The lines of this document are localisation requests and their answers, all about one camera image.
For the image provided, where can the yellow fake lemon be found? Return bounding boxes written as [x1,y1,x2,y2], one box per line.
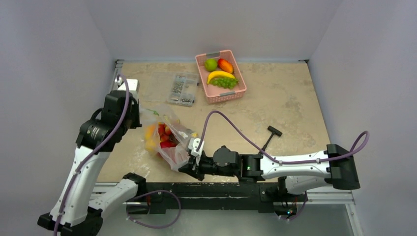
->
[144,124,156,152]

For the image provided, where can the red orange fake mango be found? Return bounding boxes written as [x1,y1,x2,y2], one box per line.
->
[217,58,234,74]

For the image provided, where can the green fake grapes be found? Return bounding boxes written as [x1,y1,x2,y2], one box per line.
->
[209,77,238,89]

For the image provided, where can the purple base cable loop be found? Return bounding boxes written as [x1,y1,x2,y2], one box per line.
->
[126,190,182,230]

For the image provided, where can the pink plastic basket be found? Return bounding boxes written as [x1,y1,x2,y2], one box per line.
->
[195,50,247,104]

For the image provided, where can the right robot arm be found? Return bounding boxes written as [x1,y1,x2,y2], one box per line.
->
[178,144,360,200]

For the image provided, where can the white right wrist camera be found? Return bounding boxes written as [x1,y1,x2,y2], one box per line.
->
[188,138,205,158]

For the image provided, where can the black T-handle tool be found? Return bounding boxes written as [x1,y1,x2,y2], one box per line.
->
[262,126,283,151]

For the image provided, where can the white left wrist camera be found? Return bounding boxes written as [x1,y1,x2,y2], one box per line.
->
[117,79,140,101]

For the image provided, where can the yellow fake banana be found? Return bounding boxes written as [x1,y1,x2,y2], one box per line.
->
[207,70,236,84]

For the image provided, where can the clear plastic bag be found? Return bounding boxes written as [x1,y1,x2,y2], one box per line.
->
[140,104,199,171]

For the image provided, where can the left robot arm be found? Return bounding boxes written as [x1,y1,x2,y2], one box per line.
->
[37,90,147,236]

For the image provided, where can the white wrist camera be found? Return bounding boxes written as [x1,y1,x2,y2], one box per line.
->
[188,138,205,158]
[117,79,140,101]

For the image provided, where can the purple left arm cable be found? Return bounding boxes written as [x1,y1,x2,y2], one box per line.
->
[53,74,131,236]

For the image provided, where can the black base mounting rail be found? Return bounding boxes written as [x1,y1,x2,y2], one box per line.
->
[126,182,307,217]

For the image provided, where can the green fake lime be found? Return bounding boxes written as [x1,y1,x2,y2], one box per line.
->
[204,59,218,72]

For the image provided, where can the red fake apple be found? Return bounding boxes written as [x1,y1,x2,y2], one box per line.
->
[160,140,177,148]

